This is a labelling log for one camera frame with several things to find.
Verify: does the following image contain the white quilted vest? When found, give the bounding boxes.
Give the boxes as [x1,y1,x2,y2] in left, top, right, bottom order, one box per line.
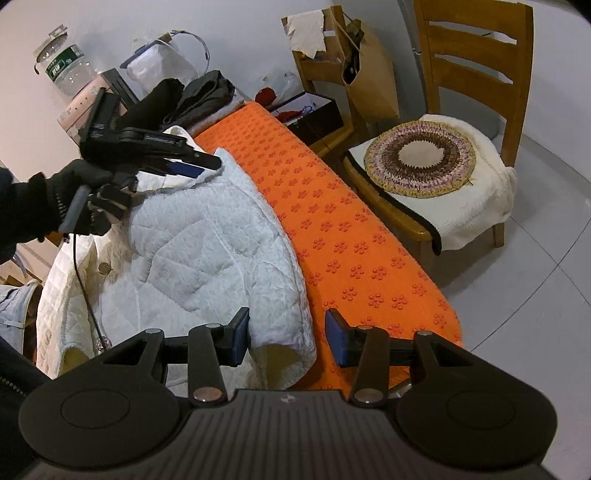
[36,148,317,391]

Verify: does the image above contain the dark grey folded clothes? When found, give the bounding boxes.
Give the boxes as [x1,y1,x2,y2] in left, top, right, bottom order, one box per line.
[161,70,235,133]

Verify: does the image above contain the black gloved left hand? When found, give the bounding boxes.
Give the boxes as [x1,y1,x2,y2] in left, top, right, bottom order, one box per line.
[47,159,113,236]

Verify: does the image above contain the black folded garment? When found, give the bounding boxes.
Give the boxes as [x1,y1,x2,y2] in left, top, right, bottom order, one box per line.
[115,78,184,131]

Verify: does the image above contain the pink water dispenser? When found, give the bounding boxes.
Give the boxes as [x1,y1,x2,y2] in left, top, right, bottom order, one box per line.
[58,68,138,145]

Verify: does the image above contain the orange patterned table mat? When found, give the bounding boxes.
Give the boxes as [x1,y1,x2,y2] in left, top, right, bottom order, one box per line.
[195,102,462,391]

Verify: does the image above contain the white plastic bag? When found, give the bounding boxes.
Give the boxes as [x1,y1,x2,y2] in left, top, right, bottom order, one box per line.
[119,30,211,94]

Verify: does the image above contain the clear water bottle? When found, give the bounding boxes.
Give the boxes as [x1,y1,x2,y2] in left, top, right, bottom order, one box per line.
[33,25,98,98]

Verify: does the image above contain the light blue denim jeans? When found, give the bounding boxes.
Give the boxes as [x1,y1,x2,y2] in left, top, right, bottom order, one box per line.
[0,280,42,354]

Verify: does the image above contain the cream chair blanket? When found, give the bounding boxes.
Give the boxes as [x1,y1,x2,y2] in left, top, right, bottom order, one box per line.
[349,114,518,255]

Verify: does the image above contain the black gift box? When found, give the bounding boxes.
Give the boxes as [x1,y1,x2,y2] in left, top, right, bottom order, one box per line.
[270,92,345,146]

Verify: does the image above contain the round woven seat pad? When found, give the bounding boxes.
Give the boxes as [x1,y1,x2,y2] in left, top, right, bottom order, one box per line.
[363,120,477,199]

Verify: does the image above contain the far wooden chair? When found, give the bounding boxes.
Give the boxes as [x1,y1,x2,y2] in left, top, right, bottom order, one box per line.
[293,5,368,159]

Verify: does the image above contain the cream cloth on chair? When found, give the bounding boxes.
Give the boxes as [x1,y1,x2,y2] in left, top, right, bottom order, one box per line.
[286,10,325,59]

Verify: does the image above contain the brown paper bag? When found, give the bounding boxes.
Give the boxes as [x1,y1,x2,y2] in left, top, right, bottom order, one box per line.
[342,19,400,123]

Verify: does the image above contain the wooden chair with cushion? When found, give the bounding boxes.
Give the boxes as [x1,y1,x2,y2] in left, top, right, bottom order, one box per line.
[344,1,534,268]

